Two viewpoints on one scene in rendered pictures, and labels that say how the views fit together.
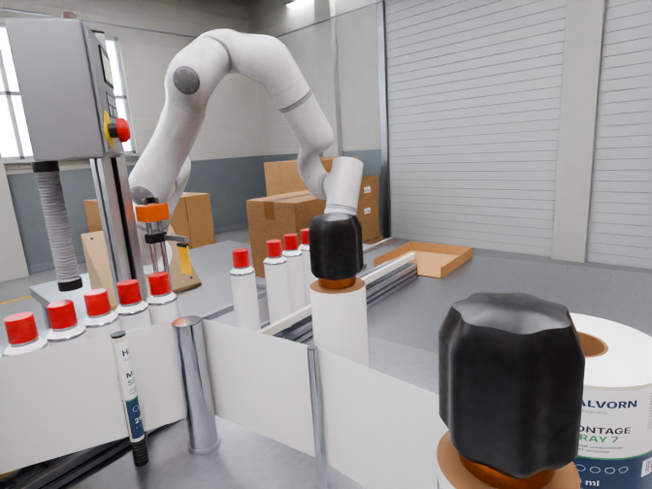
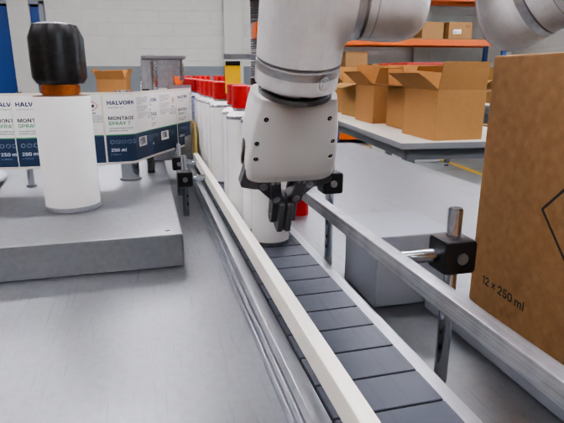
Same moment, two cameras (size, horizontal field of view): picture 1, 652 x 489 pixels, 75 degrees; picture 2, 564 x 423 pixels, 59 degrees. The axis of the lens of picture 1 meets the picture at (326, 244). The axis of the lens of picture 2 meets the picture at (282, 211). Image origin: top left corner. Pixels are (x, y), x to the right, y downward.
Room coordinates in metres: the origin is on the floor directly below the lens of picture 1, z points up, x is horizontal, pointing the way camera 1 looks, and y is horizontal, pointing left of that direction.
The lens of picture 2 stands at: (1.43, -0.47, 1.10)
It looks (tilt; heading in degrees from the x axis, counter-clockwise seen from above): 15 degrees down; 127
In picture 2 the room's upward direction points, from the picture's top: straight up
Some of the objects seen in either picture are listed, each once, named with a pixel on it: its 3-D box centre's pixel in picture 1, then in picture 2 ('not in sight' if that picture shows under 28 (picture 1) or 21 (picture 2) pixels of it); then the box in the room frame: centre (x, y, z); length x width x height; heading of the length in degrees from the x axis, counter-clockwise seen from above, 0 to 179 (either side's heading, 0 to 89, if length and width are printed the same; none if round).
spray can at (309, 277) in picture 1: (309, 269); (269, 167); (1.02, 0.04, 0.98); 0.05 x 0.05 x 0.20
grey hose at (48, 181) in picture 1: (58, 226); (258, 36); (0.68, 0.43, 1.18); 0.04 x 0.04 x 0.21
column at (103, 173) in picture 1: (118, 221); not in sight; (0.81, 0.39, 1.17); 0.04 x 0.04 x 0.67; 52
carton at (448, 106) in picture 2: not in sight; (443, 99); (0.50, 2.18, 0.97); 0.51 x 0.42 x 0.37; 51
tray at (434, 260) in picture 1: (424, 257); not in sight; (1.53, -0.37, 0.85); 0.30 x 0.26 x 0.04; 142
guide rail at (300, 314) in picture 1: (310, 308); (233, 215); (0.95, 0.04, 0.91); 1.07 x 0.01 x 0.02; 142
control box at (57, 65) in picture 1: (74, 98); not in sight; (0.72, 0.39, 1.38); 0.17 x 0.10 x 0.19; 17
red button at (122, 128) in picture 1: (119, 130); not in sight; (0.69, 0.31, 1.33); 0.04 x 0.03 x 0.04; 17
